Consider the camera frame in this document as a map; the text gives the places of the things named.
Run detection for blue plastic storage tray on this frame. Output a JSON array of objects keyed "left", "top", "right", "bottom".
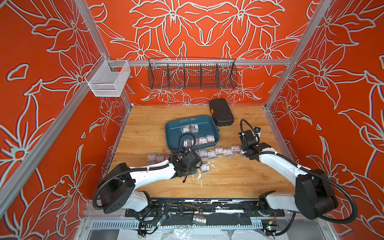
[{"left": 165, "top": 115, "right": 221, "bottom": 154}]

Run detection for black wire wall basket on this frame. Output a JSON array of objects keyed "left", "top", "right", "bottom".
[{"left": 148, "top": 57, "right": 238, "bottom": 90}]

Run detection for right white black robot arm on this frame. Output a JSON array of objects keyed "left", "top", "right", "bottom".
[{"left": 239, "top": 119, "right": 358, "bottom": 224}]

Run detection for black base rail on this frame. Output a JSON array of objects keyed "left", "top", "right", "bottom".
[{"left": 125, "top": 197, "right": 286, "bottom": 228}]

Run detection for white wire wall basket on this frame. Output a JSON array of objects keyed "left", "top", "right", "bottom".
[{"left": 85, "top": 55, "right": 131, "bottom": 97}]

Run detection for black tool case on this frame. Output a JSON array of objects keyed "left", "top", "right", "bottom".
[{"left": 209, "top": 98, "right": 235, "bottom": 127}]

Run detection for twelfth removed paper clip box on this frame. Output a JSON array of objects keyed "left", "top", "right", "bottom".
[{"left": 147, "top": 153, "right": 157, "bottom": 165}]

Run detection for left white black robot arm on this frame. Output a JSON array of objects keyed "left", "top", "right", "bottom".
[{"left": 92, "top": 133, "right": 203, "bottom": 214}]

